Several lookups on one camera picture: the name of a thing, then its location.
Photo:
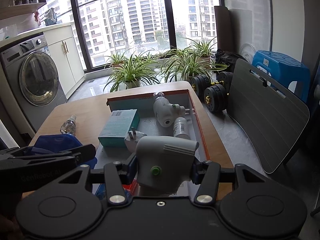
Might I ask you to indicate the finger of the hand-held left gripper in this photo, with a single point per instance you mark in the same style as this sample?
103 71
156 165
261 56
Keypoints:
85 150
50 163

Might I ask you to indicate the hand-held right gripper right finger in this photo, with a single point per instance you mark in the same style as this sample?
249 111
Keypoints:
195 172

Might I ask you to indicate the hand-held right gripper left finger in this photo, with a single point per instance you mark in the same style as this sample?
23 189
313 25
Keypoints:
132 170

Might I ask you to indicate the blue plastic box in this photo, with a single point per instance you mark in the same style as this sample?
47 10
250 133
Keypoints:
55 142

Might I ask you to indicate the white charger adapter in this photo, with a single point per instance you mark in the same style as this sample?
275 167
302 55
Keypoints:
132 142

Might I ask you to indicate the grey plug-in repellent heater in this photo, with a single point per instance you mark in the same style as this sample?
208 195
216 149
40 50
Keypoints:
165 160

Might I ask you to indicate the white pill bottle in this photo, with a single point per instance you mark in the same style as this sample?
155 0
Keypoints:
180 127

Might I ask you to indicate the orange-edged cardboard box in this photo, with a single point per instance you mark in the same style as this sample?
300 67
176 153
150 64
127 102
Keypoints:
195 120

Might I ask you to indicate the clear spray bottle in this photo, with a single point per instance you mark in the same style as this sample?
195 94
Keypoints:
68 125

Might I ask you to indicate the teal cardboard box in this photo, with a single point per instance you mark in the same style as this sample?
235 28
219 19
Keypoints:
117 127

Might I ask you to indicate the white plug-in repellent heater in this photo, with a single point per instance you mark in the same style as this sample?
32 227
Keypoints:
163 112

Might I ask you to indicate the black dumbbell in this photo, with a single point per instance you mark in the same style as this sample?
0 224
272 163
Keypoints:
200 82
216 97

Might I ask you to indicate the grey washing machine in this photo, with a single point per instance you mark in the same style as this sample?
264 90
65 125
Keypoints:
37 80

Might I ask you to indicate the spider plant in white pot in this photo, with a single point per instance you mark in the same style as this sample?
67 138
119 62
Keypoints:
131 75

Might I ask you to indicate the grey folding board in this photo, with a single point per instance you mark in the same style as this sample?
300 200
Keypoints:
265 115

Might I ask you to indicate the white laundry cabinet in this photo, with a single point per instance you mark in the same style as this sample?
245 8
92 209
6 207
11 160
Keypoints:
70 60

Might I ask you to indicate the spider plant in brown pot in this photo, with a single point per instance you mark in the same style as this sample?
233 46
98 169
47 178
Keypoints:
117 60

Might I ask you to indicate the large spider plant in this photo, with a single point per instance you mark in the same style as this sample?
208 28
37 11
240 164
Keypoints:
190 66

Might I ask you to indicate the small spider plant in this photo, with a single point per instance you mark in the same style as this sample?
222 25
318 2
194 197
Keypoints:
150 58

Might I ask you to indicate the black bag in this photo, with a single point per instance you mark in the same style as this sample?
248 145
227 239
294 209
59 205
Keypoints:
228 57

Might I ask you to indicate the tall spider plant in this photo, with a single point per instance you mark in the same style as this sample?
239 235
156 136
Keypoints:
202 47

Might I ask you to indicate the white round fan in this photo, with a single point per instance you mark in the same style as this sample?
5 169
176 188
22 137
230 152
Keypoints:
247 52

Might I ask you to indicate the blue plastic stool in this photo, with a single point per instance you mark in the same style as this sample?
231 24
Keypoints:
277 65

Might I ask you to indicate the hanging laundry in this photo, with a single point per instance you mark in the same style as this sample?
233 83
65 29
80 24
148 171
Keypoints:
47 16

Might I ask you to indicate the brown rolled mat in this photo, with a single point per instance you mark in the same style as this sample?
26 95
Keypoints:
222 27

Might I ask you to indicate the wooden wall shelf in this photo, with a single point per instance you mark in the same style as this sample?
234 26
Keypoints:
22 8

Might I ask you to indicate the black window frame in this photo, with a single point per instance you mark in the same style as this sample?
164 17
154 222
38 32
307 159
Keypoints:
165 17

